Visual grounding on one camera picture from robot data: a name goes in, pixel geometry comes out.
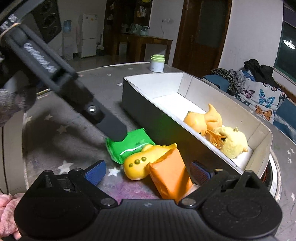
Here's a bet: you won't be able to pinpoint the green soft packet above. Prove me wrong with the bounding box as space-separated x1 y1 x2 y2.
105 128 155 165

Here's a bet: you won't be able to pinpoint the orange soft packet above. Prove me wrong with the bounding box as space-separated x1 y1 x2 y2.
145 148 193 203

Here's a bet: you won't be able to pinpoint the yellow submarine toy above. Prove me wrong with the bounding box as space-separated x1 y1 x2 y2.
123 143 177 181

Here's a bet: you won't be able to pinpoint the grey gloved left hand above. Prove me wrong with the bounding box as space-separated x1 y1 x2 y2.
1 87 37 127

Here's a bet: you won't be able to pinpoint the pink gloved right hand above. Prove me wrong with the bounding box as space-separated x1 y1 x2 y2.
1 193 24 240

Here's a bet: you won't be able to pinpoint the pale yellow chick toy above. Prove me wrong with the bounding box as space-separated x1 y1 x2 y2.
208 126 248 159

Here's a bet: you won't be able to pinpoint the orange duck toy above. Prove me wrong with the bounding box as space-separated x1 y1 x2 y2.
184 103 223 137

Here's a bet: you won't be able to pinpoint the grey cardboard box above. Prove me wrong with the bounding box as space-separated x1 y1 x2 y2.
122 73 273 176

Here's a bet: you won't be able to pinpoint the white refrigerator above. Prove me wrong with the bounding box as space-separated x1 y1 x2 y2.
78 14 98 58

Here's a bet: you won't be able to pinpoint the round induction cooker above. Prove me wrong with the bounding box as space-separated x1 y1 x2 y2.
265 149 282 202

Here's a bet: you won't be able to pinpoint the wooden side table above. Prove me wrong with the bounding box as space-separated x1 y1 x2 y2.
112 34 172 64

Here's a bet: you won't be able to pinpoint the white jar green lid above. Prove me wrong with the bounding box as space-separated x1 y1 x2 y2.
149 54 165 73

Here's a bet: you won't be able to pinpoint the butterfly print cushion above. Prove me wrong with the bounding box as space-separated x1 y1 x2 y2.
234 70 287 123

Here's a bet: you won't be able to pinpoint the striped grey clothes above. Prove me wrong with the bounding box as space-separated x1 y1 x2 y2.
211 68 246 95

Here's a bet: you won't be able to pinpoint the blue sofa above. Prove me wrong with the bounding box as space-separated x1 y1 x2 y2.
202 74 296 140

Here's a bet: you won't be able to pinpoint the wooden shelf cabinet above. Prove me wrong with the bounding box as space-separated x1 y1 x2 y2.
103 0 152 55

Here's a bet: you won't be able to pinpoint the black clothes pile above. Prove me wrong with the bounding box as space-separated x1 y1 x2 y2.
244 59 280 88

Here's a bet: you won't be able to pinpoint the brown wooden door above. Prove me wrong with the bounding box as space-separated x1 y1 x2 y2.
173 0 232 78

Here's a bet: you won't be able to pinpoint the dark window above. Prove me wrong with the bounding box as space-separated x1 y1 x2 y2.
274 21 296 82

